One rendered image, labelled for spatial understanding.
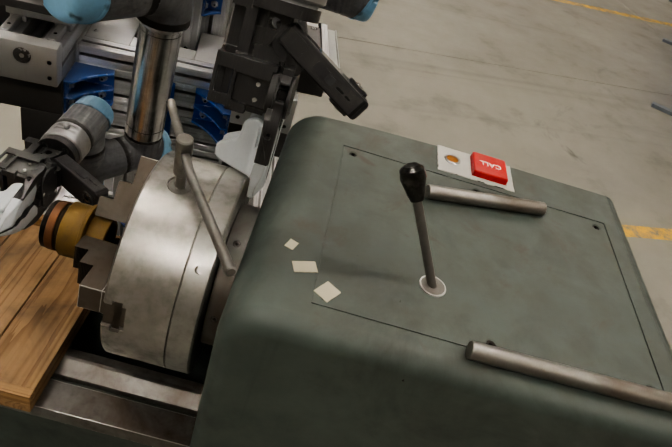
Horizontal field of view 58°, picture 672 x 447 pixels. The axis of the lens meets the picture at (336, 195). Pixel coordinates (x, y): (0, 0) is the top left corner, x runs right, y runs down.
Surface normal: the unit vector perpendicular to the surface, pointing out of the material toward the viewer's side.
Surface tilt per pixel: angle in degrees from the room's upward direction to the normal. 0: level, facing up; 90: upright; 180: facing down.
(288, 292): 0
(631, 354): 0
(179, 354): 94
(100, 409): 0
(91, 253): 9
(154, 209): 23
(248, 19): 71
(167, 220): 27
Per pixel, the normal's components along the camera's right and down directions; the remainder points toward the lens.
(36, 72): 0.04, 0.63
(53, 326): 0.26, -0.76
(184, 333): -0.07, 0.44
